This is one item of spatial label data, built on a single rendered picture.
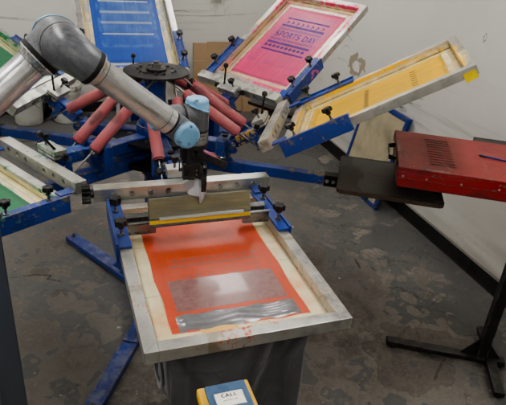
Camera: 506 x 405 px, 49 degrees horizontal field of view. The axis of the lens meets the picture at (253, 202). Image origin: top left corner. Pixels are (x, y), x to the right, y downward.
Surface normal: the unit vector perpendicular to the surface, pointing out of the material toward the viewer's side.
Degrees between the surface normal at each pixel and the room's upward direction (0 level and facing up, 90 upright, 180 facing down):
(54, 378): 0
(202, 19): 90
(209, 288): 0
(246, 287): 0
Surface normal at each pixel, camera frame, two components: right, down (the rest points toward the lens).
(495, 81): -0.94, 0.09
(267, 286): 0.07, -0.88
